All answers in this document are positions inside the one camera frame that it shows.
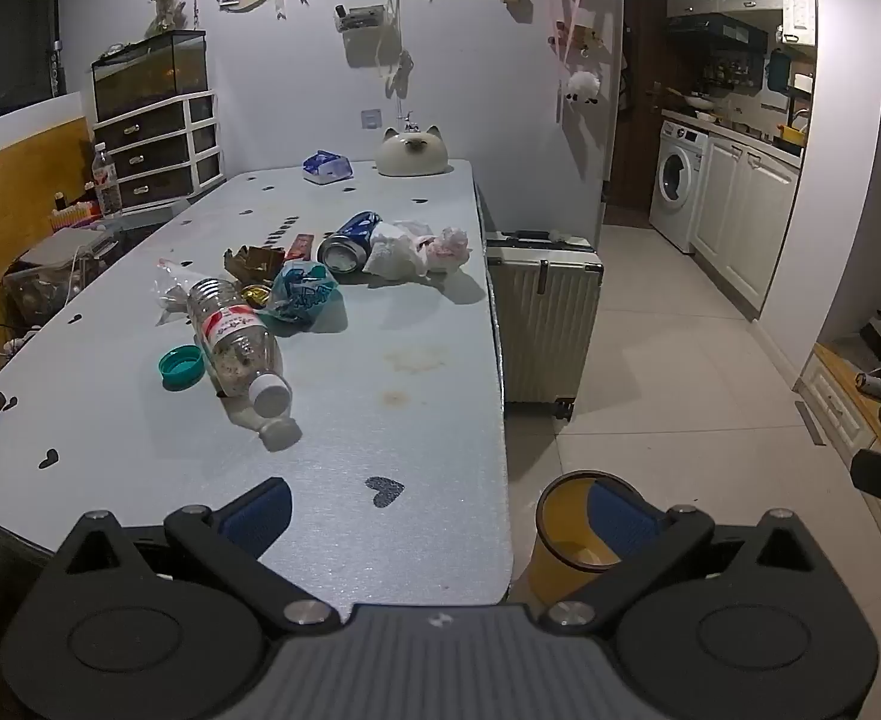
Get black range hood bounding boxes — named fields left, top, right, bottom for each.
left=663, top=13, right=769, bottom=55

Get white low cabinet wooden top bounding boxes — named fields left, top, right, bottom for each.
left=794, top=341, right=881, bottom=458

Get white plastic bag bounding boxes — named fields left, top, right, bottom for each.
left=363, top=220, right=435, bottom=279

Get crushed blue soda can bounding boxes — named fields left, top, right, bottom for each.
left=316, top=211, right=383, bottom=275

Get white ribbed suitcase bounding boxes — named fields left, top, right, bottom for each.
left=484, top=228, right=605, bottom=422

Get green plastic lid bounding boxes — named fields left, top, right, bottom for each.
left=158, top=345, right=206, bottom=392

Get brown wrapper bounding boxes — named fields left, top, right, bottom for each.
left=222, top=244, right=288, bottom=283

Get glass fish tank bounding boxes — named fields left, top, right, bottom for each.
left=91, top=30, right=209, bottom=123

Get white kitchen base cabinets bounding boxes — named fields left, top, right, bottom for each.
left=689, top=127, right=802, bottom=320

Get small wall shelf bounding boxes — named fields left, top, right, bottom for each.
left=333, top=4, right=389, bottom=34

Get blue-green plastic bag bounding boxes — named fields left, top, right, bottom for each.
left=263, top=259, right=341, bottom=328

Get blue tissue pack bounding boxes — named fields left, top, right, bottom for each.
left=301, top=151, right=354, bottom=185

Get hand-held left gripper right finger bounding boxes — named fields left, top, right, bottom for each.
left=546, top=480, right=840, bottom=628

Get white drawer cabinet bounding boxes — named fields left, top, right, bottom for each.
left=93, top=90, right=224, bottom=215

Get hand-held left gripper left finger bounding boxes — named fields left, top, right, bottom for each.
left=49, top=477, right=341, bottom=635

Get yellow trash bin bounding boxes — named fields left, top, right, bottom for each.
left=526, top=469, right=662, bottom=608

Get pink white tissue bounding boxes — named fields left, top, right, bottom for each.
left=419, top=225, right=472, bottom=271

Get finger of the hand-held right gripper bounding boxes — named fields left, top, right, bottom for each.
left=851, top=448, right=881, bottom=499

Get dried flower vase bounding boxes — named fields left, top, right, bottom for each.
left=147, top=0, right=191, bottom=35

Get white plush sheep toy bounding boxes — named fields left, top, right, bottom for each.
left=563, top=69, right=603, bottom=107

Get white washing machine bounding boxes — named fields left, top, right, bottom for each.
left=648, top=118, right=711, bottom=255

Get cat-shaped ceramic ornament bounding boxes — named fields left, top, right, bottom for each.
left=376, top=125, right=453, bottom=178

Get clear plastic storage box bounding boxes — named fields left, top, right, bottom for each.
left=1, top=225, right=119, bottom=331

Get standing water bottle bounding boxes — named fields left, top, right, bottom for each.
left=91, top=142, right=125, bottom=221

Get brown wooden door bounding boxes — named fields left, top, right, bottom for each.
left=603, top=0, right=670, bottom=209

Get clear plastic bottle red label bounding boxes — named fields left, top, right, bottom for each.
left=187, top=277, right=293, bottom=418

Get clear plastic wrapper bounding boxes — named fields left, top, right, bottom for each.
left=154, top=259, right=209, bottom=328

